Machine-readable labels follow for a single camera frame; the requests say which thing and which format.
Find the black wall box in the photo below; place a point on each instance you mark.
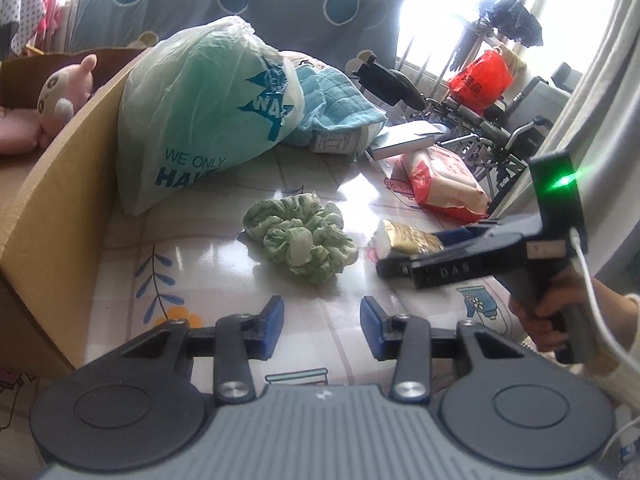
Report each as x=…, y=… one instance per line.
x=565, y=77

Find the red plastic bag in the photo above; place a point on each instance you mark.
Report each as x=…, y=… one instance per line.
x=480, y=82

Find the teal quilted towel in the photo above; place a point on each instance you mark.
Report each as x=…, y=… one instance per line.
x=335, y=95

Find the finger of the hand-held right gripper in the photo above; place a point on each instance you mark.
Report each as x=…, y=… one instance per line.
x=470, y=237
x=450, y=270

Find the white polka dot cloth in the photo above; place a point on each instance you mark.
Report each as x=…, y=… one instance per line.
x=20, y=5

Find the person's right forearm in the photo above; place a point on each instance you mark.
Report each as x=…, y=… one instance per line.
x=622, y=340

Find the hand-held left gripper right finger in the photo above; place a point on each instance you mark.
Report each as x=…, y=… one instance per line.
x=372, y=327

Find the black cushioned armrest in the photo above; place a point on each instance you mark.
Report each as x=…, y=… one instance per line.
x=395, y=85

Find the green patterned scrunchie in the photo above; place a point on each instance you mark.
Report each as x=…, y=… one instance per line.
x=300, y=240

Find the soft wet wipes pack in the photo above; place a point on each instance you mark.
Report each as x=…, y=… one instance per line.
x=440, y=180

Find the beige hanging towel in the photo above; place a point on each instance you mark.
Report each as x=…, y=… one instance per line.
x=515, y=62

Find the person's right hand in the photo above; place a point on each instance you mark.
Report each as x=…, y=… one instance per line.
x=542, y=327

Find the wheelchair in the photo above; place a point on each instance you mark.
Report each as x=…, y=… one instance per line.
x=500, y=125

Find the grey white curtain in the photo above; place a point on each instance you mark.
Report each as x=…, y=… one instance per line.
x=610, y=110

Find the pink white plush toy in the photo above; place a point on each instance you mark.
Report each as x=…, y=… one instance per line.
x=60, y=95

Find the gold snack packet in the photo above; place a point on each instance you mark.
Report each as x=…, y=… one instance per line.
x=410, y=237

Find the brown cardboard box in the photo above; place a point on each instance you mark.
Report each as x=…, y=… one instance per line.
x=60, y=185

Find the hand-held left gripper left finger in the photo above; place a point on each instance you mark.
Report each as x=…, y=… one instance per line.
x=274, y=325

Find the white green plastic bag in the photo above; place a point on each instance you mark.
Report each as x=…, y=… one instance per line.
x=200, y=110

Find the blue white carton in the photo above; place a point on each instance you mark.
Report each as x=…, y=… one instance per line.
x=400, y=137

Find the dark hanging clothes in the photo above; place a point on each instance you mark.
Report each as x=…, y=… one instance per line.
x=515, y=17

